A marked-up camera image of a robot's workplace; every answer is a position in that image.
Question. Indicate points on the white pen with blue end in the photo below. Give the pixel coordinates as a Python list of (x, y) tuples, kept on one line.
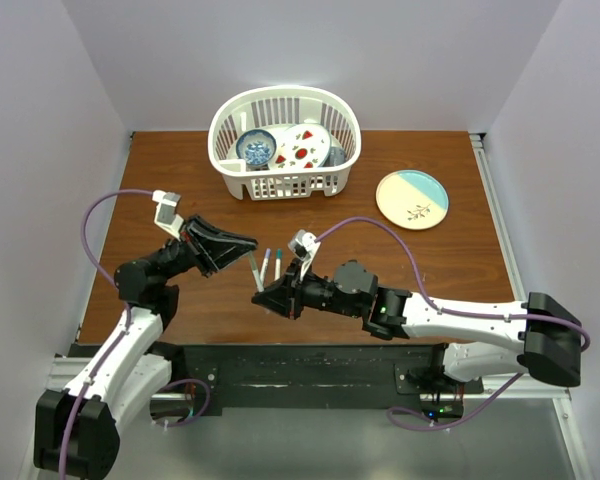
[(264, 265)]

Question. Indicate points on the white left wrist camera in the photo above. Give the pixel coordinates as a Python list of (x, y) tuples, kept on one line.
[(166, 216)]

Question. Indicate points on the grey cup in basket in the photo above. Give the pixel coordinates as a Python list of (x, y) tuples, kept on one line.
[(337, 157)]

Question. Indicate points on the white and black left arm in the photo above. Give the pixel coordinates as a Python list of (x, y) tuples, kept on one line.
[(78, 428)]

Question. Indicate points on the cream and blue plate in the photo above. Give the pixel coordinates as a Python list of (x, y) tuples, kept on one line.
[(412, 199)]

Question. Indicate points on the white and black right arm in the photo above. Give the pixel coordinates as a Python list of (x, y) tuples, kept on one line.
[(537, 336)]

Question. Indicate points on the aluminium frame rail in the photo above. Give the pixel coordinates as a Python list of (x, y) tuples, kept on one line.
[(500, 220)]

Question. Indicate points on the grey green pen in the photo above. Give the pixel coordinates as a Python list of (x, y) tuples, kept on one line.
[(255, 272)]

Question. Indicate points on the blue patterned bowl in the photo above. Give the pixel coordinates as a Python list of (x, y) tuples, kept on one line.
[(256, 147)]

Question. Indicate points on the white pen with teal tip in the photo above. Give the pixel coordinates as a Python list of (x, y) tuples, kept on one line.
[(278, 264)]

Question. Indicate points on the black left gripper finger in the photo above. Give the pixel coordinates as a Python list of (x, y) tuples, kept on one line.
[(224, 250), (199, 229)]

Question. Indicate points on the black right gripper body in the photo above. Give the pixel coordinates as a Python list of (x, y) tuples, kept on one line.
[(318, 293)]

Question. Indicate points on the white plastic dish basket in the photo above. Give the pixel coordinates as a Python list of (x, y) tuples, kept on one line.
[(274, 109)]

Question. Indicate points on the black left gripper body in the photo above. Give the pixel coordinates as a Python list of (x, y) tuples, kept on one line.
[(176, 257)]

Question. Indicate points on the watermelon pattern plate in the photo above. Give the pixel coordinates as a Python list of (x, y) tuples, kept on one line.
[(301, 146)]

